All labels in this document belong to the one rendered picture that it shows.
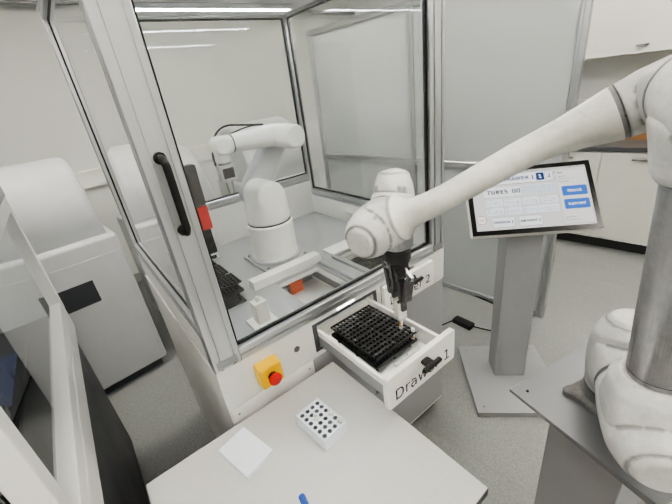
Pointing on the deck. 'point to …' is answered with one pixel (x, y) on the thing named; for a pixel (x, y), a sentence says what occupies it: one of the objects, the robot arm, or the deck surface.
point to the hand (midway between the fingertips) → (400, 308)
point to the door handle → (174, 193)
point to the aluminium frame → (121, 19)
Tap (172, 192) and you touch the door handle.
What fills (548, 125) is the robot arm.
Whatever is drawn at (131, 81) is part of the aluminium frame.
